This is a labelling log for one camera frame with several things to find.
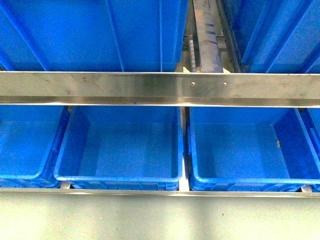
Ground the steel shelf rail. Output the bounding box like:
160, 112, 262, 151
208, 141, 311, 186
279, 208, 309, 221
0, 71, 320, 108
0, 187, 320, 198

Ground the steel shelf front rail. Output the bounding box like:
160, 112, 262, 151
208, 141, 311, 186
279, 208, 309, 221
0, 71, 320, 108

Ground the blue lower left bin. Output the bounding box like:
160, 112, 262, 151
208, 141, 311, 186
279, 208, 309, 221
0, 105, 70, 188

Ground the blue lower right bin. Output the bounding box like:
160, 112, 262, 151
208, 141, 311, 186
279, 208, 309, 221
187, 107, 320, 192

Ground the blue upper bin with buttons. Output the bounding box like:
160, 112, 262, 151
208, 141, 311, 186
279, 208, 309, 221
0, 0, 188, 72

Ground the steel roller track divider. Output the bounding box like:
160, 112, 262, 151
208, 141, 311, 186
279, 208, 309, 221
175, 0, 243, 73

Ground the blue upper right bin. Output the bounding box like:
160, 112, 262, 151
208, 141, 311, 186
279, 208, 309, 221
221, 0, 320, 74

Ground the steel lower shelf rail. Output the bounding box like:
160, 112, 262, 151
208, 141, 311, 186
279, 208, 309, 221
0, 187, 320, 198

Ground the blue lower middle bin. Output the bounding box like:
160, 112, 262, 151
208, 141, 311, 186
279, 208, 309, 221
53, 106, 184, 191

